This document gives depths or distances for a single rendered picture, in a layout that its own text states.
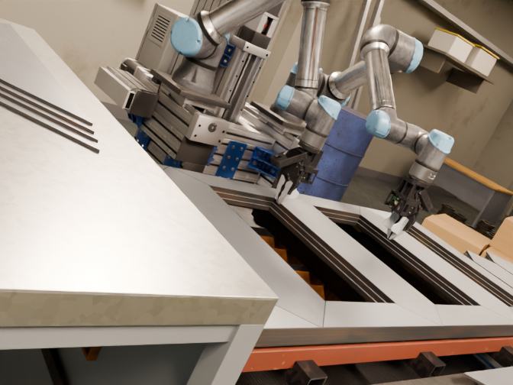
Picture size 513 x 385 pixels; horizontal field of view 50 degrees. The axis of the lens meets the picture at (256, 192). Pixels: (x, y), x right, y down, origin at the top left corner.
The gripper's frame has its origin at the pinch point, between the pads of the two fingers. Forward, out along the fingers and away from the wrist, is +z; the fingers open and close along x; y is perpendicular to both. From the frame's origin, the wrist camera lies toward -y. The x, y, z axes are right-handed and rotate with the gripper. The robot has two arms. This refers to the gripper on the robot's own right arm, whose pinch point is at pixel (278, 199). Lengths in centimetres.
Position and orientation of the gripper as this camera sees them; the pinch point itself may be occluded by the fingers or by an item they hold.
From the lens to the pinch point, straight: 175.0
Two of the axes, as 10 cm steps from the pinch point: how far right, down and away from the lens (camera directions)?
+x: -5.2, -4.7, 7.2
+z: -4.1, 8.7, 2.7
